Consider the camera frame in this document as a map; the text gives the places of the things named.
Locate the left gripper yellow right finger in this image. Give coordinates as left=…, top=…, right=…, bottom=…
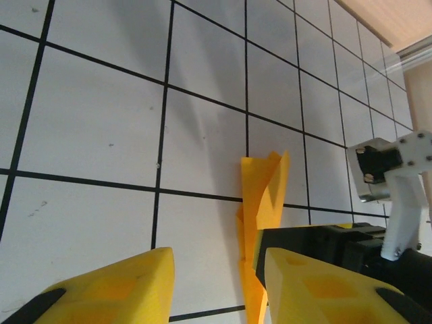
left=265, top=247, right=432, bottom=324

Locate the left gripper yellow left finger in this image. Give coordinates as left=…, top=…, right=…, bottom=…
left=0, top=247, right=176, bottom=324

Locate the orange cloth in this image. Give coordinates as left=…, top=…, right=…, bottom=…
left=235, top=150, right=292, bottom=324

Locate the aluminium corner post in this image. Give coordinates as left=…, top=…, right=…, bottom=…
left=381, top=35, right=432, bottom=75

